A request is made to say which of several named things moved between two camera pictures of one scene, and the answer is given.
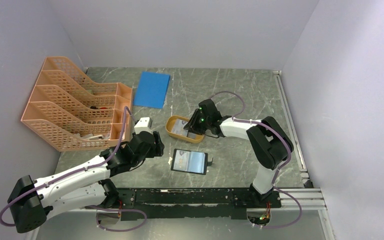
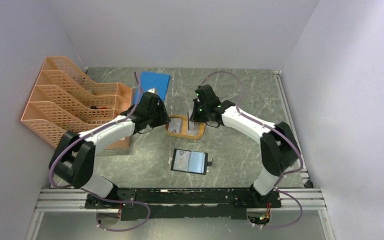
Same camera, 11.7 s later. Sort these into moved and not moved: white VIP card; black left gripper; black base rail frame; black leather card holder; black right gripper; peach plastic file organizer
Moved: black right gripper; black left gripper
Not moved: white VIP card; black base rail frame; peach plastic file organizer; black leather card holder
